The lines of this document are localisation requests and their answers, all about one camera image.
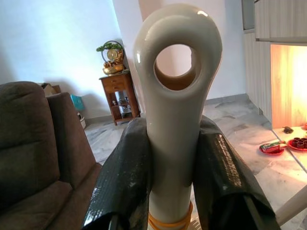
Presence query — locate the gold fountain ornament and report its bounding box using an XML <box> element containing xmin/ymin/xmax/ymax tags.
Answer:
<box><xmin>96</xmin><ymin>40</ymin><xmax>127</xmax><ymax>76</ymax></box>

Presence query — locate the red offering plate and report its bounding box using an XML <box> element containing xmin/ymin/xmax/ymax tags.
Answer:
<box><xmin>259</xmin><ymin>141</ymin><xmax>288</xmax><ymax>156</ymax></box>

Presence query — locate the teal paper bag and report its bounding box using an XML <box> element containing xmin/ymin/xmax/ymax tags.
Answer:
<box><xmin>70</xmin><ymin>93</ymin><xmax>84</xmax><ymax>111</ymax></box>

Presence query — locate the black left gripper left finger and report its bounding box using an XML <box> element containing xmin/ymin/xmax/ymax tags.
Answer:
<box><xmin>81</xmin><ymin>117</ymin><xmax>152</xmax><ymax>230</ymax></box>

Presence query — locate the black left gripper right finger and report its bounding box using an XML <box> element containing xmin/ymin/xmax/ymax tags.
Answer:
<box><xmin>193</xmin><ymin>116</ymin><xmax>281</xmax><ymax>230</ymax></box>

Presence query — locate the orange rubber band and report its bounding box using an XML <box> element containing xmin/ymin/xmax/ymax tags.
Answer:
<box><xmin>148</xmin><ymin>221</ymin><xmax>190</xmax><ymax>230</ymax></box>
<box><xmin>147</xmin><ymin>201</ymin><xmax>194</xmax><ymax>227</ymax></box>

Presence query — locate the brown fabric sofa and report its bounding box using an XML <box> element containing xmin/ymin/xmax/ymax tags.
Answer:
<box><xmin>0</xmin><ymin>81</ymin><xmax>103</xmax><ymax>230</ymax></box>

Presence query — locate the wooden side cabinet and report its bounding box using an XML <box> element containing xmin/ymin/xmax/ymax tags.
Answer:
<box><xmin>99</xmin><ymin>71</ymin><xmax>141</xmax><ymax>126</ymax></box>

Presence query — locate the beige broom handle with hole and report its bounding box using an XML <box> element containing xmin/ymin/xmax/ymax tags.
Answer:
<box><xmin>133</xmin><ymin>3</ymin><xmax>224</xmax><ymax>230</ymax></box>

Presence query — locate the red tray with cups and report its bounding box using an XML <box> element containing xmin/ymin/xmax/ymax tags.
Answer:
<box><xmin>287</xmin><ymin>136</ymin><xmax>307</xmax><ymax>151</ymax></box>

